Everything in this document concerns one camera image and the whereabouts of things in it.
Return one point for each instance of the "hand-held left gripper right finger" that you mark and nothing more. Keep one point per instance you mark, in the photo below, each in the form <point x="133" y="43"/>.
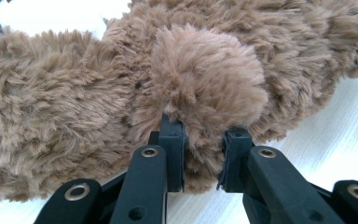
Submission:
<point x="234" y="161"/>

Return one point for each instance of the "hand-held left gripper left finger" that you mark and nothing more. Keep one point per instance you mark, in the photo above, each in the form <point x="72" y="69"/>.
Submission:
<point x="175" y="155"/>

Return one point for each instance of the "brown teddy bear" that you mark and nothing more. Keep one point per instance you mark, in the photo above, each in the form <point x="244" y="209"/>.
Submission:
<point x="205" y="71"/>

